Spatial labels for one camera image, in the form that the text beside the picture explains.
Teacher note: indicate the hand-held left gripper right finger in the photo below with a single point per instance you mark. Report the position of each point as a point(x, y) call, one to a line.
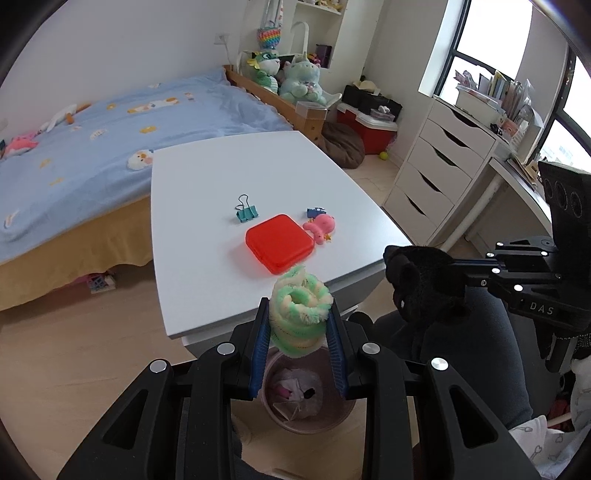
point(334, 355)

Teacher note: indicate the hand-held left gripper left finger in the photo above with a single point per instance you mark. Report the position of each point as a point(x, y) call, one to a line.
point(261, 350)

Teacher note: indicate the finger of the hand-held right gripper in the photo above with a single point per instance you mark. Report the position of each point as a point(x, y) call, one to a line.
point(496, 280)
point(526, 248)

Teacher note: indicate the green and white fuzzy sock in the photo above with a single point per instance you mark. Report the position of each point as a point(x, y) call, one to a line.
point(300, 304)

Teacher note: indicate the pink waste bin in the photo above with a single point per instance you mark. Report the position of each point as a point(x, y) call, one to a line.
point(300, 425)

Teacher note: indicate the large black fuzzy cloth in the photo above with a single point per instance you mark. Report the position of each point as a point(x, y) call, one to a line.
point(415, 281)

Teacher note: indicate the clear plastic bag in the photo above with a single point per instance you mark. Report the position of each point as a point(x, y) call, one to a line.
point(295, 408)

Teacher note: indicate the white desk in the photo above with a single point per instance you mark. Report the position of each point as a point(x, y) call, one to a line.
point(512, 177)

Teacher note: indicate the person's right leg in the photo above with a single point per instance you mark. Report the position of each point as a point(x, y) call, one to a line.
point(485, 360)

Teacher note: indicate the red plastic case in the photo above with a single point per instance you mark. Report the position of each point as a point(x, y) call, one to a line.
point(277, 242)

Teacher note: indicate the white drawer chest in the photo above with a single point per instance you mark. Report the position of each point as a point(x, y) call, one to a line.
point(438, 152)

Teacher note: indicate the pink toy figure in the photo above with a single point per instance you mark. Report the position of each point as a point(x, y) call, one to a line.
point(321, 224)

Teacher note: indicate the teal binder clip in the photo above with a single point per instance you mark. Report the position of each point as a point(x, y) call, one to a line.
point(247, 213)

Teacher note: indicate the small blue toy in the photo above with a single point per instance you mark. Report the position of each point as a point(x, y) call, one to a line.
point(315, 213)

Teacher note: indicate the row of books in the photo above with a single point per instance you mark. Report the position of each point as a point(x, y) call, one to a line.
point(512, 101)

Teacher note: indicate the white storage box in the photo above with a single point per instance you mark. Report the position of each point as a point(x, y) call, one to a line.
point(478, 98)

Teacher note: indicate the white printed clothing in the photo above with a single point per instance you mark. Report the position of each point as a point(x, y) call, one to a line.
point(545, 447)

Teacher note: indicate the colourful toy under bed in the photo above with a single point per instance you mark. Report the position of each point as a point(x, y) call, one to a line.
point(100, 282)

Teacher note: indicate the white low table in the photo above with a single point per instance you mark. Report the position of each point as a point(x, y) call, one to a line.
point(207, 184)

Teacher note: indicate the red cooler box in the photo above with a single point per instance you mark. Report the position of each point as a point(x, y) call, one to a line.
point(374, 136)

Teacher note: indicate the small grey box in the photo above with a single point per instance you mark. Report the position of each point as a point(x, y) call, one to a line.
point(383, 114)

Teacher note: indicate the brown beanbag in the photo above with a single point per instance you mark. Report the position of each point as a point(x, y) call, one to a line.
point(341, 145)

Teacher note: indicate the bed with yellow skirt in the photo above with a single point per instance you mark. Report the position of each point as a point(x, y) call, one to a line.
point(69, 258)

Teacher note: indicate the black storage boxes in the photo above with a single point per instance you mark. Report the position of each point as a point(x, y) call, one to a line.
point(364, 99)

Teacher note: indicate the straw hat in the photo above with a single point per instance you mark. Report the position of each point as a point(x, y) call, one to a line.
point(364, 85)

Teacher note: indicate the bed with blue blanket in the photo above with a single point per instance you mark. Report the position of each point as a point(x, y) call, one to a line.
point(92, 175)

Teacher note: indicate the clear plastic box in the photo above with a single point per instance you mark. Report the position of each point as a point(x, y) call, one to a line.
point(310, 110)

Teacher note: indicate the teal unicorn plush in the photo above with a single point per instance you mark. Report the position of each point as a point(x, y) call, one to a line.
point(300, 78)

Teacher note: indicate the purple box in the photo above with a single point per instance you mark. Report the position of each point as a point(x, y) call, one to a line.
point(323, 55)

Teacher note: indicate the green dragon plush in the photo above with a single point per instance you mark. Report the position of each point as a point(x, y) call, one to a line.
point(265, 69)

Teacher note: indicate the white curved tube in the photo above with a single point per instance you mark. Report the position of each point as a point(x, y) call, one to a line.
point(304, 34)

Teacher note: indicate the white goose plush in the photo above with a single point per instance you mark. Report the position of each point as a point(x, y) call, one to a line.
point(57, 117)

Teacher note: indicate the rainbow crochet bag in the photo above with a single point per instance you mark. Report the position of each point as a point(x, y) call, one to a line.
point(269, 39)

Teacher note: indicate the pink plush toy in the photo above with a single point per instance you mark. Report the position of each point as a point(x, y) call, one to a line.
point(21, 145)

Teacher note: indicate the window with black frame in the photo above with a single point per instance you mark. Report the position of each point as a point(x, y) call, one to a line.
point(450, 74)

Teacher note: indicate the wooden bed frame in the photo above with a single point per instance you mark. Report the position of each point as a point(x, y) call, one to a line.
point(277, 99)

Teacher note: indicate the white wall shelf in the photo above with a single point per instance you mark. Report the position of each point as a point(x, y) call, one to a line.
point(351, 37)

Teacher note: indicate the white wall outlet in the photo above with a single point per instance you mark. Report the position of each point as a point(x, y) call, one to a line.
point(222, 38)

